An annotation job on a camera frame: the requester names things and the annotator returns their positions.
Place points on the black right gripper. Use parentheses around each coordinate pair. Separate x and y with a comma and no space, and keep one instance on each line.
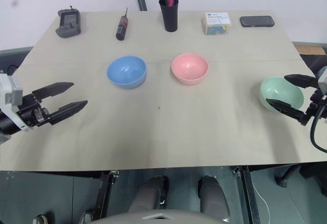
(313,106)

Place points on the dark robot right leg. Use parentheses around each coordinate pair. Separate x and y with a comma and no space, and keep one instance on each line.
(212,196)

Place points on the blue bowl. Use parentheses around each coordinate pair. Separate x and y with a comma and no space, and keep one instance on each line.
(126,71)

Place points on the black screwdriver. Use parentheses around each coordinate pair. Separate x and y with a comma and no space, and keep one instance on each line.
(122,28)

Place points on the brown cardboard box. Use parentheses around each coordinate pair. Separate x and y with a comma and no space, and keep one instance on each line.
(310,48)

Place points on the black smartphone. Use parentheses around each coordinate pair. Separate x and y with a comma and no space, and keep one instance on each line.
(256,21)

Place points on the clear box of coloured pins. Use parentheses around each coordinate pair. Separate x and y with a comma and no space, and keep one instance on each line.
(218,24)

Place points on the caster wheel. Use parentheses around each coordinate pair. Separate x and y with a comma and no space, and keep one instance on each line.
(41,219)

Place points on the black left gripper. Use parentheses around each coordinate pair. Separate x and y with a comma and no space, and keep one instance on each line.
(32,111)

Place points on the grey robot torso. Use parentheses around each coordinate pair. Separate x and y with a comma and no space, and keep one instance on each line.
(158,216)

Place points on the black table leg frame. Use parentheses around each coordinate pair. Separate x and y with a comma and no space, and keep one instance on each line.
(247,196)
(104,196)

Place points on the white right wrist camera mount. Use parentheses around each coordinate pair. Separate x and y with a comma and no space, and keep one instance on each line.
(323,80)

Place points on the grey desktop device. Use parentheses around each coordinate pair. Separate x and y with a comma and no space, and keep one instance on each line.
(68,24)

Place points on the black pen cup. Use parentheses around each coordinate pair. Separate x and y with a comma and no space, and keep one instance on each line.
(168,17)

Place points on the pink bowl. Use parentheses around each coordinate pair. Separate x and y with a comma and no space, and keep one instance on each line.
(189,68)

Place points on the green bowl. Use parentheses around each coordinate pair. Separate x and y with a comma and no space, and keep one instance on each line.
(281,89)

